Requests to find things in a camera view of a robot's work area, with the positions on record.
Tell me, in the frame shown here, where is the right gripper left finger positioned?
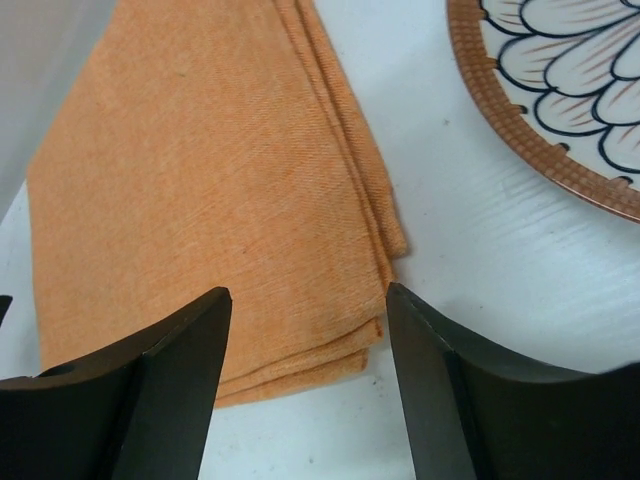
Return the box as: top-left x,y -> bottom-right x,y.
1,287 -> 232,479

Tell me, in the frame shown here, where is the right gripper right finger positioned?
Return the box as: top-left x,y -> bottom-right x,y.
386,283 -> 639,479

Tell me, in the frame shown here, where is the orange cloth napkin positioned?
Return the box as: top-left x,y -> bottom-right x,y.
27,1 -> 407,407

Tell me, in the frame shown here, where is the patterned ceramic plate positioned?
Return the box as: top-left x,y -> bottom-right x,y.
447,1 -> 639,221

